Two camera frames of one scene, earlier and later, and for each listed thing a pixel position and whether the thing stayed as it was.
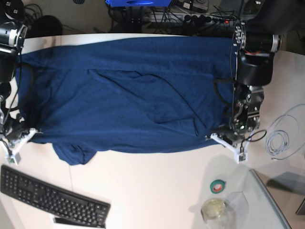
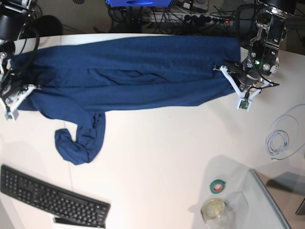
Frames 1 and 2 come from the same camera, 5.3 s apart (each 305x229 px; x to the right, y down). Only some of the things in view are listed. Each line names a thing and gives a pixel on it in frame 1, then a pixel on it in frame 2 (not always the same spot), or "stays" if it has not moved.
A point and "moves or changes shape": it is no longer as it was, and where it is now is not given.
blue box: x=135 y=3 stays
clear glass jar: x=215 y=212 stays
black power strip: x=200 y=18 stays
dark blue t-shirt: x=127 y=92 moves or changes shape
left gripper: x=14 y=131 -> x=12 y=85
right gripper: x=234 y=133 -> x=246 y=76
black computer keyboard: x=57 y=202 stays
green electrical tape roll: x=217 y=186 stays
